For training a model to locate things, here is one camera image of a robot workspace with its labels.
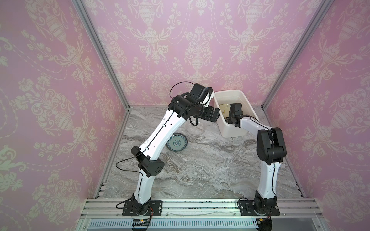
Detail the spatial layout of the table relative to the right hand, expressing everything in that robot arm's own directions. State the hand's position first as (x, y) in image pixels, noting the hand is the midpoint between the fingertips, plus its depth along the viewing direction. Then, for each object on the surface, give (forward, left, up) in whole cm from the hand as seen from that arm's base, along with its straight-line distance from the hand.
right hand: (230, 112), depth 104 cm
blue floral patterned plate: (-17, +39, -10) cm, 44 cm away
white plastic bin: (+12, 0, +4) cm, 13 cm away
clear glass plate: (-8, +25, -10) cm, 28 cm away
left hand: (-22, +19, +24) cm, 37 cm away
